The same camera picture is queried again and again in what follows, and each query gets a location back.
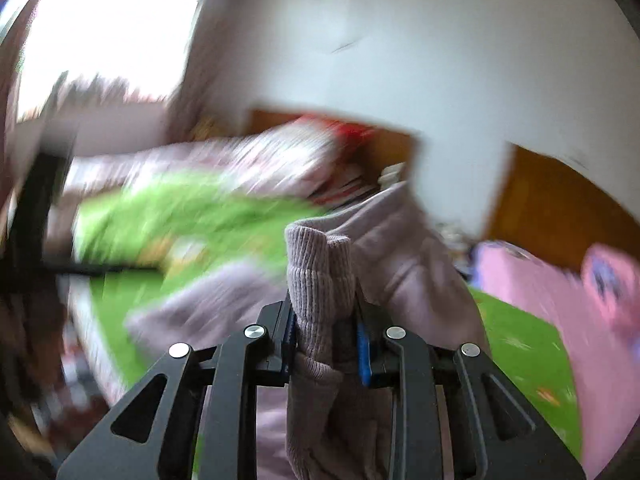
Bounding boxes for wooden headboard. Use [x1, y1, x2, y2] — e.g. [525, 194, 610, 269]
[247, 107, 426, 196]

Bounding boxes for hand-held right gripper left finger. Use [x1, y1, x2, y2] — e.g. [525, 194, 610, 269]
[56, 300, 296, 480]

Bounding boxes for pink curtain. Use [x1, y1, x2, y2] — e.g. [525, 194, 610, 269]
[160, 0, 281, 151]

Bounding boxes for lilac pants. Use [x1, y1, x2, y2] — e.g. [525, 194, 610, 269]
[125, 182, 493, 480]

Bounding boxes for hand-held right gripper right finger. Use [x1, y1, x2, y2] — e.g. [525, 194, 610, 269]
[332, 285, 587, 480]

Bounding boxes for pink printed blanket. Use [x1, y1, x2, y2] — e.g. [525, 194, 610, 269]
[472, 240, 636, 476]

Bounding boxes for striped pillow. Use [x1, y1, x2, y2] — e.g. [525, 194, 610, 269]
[310, 165, 381, 206]

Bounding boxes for pink floral quilt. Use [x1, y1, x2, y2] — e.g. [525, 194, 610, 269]
[65, 125, 351, 201]

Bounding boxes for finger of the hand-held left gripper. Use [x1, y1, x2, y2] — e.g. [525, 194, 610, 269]
[47, 260, 161, 279]

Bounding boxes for bright window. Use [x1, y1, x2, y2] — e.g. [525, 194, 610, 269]
[15, 0, 216, 123]

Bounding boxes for pink printed pillow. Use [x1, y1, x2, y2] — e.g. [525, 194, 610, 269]
[580, 244, 640, 341]

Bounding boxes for green printed blanket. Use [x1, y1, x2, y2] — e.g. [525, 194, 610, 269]
[72, 170, 583, 480]

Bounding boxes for red pillow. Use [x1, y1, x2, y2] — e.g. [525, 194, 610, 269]
[300, 115, 381, 146]

